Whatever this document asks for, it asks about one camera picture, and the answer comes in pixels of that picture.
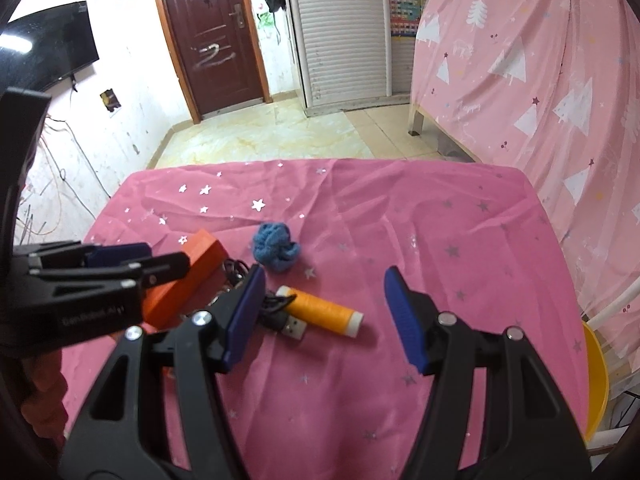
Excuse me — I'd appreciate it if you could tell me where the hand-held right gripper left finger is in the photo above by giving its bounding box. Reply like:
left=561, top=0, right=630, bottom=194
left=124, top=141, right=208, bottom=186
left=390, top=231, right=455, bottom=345
left=62, top=264, right=267, bottom=480

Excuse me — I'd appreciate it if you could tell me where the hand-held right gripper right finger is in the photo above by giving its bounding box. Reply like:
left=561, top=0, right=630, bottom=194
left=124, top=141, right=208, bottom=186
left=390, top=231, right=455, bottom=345
left=384, top=266, right=591, bottom=480

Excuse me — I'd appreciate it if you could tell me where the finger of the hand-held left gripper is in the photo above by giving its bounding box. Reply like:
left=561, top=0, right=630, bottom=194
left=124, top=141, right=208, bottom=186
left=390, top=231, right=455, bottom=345
left=27, top=251, right=192, bottom=313
left=27, top=241, right=153, bottom=273

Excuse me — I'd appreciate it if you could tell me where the pink tree print curtain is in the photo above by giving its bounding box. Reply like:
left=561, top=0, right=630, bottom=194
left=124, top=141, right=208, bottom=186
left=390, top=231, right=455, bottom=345
left=410, top=0, right=640, bottom=361

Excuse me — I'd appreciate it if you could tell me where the person's left hand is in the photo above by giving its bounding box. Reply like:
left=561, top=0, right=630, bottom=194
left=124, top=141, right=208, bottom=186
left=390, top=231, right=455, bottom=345
left=22, top=347, right=68, bottom=441

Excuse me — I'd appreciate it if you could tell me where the orange cardboard box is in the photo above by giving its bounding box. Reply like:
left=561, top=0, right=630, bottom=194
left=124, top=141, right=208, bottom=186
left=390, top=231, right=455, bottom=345
left=142, top=229, right=226, bottom=331

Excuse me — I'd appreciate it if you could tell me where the white louvered wardrobe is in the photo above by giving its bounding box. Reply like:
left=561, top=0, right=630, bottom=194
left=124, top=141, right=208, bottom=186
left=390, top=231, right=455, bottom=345
left=277, top=0, right=416, bottom=116

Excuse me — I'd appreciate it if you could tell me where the yellow plastic bowl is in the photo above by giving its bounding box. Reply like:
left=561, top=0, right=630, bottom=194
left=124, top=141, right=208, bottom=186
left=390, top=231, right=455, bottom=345
left=581, top=320, right=611, bottom=447

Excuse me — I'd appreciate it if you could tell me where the wooden bed frame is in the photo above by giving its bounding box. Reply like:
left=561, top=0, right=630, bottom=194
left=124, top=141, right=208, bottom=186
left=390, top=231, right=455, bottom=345
left=407, top=105, right=481, bottom=162

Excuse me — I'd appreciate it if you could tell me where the blue yarn ball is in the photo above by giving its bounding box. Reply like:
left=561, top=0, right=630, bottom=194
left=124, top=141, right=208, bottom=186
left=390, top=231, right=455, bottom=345
left=251, top=222, right=302, bottom=275

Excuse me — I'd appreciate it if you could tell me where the colourful wall poster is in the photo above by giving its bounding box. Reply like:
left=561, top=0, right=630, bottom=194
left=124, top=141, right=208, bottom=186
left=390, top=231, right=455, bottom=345
left=386, top=0, right=425, bottom=38

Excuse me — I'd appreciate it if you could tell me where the pink star tablecloth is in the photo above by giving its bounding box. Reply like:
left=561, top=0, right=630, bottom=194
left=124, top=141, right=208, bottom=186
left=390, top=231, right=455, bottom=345
left=60, top=157, right=593, bottom=480

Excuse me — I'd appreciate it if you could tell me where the dark red door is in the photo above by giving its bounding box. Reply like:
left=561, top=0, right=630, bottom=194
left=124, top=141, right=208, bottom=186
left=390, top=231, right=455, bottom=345
left=149, top=0, right=273, bottom=125

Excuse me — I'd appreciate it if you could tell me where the black wall television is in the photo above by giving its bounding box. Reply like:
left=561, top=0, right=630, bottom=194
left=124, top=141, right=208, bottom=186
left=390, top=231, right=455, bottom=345
left=0, top=2, right=100, bottom=93

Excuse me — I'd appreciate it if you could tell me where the black USB cable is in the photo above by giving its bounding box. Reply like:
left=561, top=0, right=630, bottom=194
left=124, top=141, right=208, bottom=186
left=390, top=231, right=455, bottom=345
left=220, top=258, right=310, bottom=343

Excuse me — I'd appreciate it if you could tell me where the black wall cable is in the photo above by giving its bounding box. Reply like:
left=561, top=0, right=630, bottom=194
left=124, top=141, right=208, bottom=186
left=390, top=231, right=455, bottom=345
left=45, top=115, right=111, bottom=201

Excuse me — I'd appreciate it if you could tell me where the orange thread spool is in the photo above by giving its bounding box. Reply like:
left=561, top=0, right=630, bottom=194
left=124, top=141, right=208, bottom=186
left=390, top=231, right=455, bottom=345
left=276, top=285, right=365, bottom=339

